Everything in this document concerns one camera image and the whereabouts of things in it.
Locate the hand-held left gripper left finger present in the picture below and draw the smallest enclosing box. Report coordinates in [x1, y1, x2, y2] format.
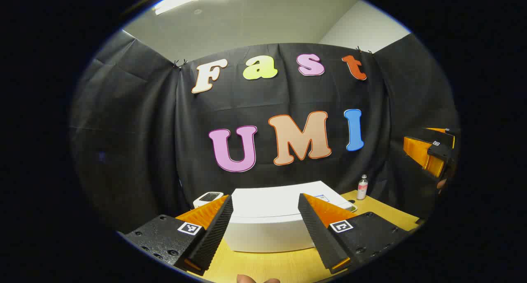
[124, 194, 234, 275]

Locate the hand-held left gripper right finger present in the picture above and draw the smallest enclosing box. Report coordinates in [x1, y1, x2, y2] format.
[298, 193, 412, 274]

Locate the white microwave oven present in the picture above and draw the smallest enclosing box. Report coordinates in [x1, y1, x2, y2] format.
[224, 181, 354, 253]

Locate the white toaster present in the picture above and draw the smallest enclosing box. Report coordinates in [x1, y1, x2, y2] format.
[194, 192, 224, 209]

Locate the black backdrop cloth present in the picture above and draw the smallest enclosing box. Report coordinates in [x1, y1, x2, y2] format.
[70, 30, 459, 234]

